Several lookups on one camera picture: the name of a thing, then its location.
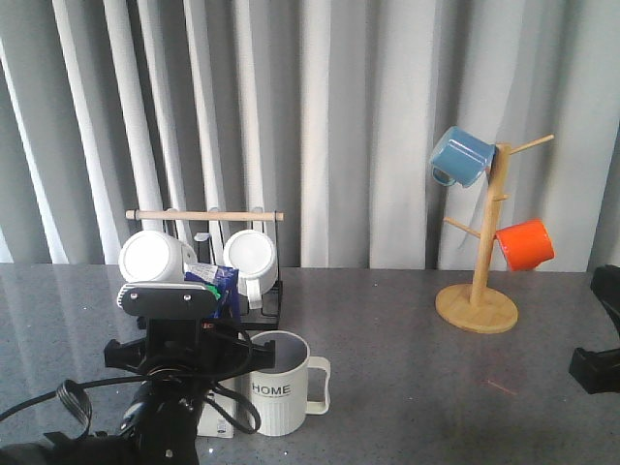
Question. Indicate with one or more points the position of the grey pleated curtain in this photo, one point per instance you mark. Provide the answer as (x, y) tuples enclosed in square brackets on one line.
[(324, 110)]

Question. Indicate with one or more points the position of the white HOME mug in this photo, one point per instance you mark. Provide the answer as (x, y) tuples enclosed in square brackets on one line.
[(280, 393)]

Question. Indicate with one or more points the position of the black wire mug rack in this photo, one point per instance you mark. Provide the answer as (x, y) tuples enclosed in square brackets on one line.
[(268, 317)]

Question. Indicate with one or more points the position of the wooden mug tree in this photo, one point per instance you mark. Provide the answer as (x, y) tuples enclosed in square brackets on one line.
[(476, 307)]

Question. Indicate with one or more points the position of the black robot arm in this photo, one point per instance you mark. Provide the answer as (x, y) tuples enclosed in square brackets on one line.
[(159, 427)]

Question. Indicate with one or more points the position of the orange enamel mug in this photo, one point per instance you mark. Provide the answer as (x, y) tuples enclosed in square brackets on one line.
[(526, 245)]

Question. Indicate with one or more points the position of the white ribbed mug on rack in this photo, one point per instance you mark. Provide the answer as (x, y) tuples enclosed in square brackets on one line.
[(253, 255)]

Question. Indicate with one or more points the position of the white smiley mug on rack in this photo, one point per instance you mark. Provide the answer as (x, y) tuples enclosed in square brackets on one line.
[(156, 257)]

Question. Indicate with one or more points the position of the blue enamel mug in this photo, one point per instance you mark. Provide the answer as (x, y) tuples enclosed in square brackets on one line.
[(459, 157)]

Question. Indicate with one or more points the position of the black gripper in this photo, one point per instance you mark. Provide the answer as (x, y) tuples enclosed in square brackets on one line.
[(210, 349), (598, 372)]

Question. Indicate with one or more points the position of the Pascual whole milk carton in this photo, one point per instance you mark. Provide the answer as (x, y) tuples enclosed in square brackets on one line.
[(224, 281)]

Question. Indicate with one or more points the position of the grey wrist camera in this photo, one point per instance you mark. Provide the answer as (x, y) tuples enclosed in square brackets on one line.
[(162, 300)]

